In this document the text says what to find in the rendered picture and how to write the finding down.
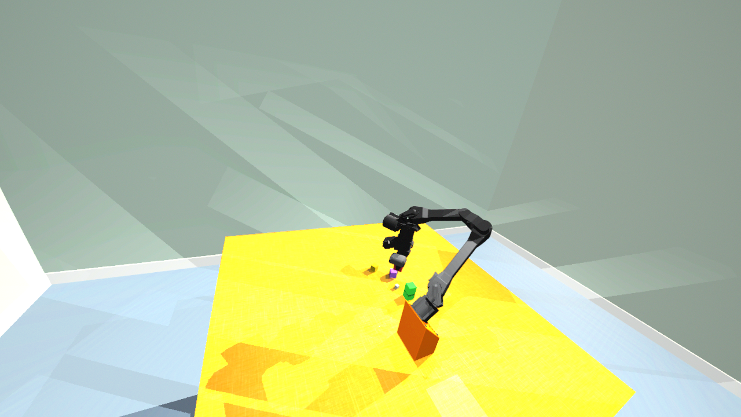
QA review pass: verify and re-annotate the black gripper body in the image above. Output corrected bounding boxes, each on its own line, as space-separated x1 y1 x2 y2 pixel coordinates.
389 236 414 268

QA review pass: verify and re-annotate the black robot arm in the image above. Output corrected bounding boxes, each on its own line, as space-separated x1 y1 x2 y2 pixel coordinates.
382 206 493 324

